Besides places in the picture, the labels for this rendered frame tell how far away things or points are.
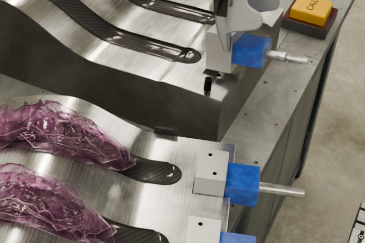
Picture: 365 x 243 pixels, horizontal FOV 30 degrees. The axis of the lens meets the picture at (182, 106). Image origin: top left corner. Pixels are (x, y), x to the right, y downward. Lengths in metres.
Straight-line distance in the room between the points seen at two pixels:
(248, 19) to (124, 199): 0.27
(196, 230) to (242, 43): 0.28
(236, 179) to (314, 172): 1.31
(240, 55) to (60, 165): 0.28
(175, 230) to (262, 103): 0.33
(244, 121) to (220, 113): 0.11
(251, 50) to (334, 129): 1.41
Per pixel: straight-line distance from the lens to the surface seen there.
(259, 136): 0.97
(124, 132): 0.85
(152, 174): 0.83
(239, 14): 0.85
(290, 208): 1.98
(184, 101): 0.90
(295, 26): 1.20
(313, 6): 1.21
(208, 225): 0.74
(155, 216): 0.78
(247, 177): 0.81
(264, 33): 1.05
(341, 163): 2.16
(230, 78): 0.96
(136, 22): 1.02
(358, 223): 1.68
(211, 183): 0.79
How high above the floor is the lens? 1.44
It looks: 40 degrees down
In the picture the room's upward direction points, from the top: 5 degrees clockwise
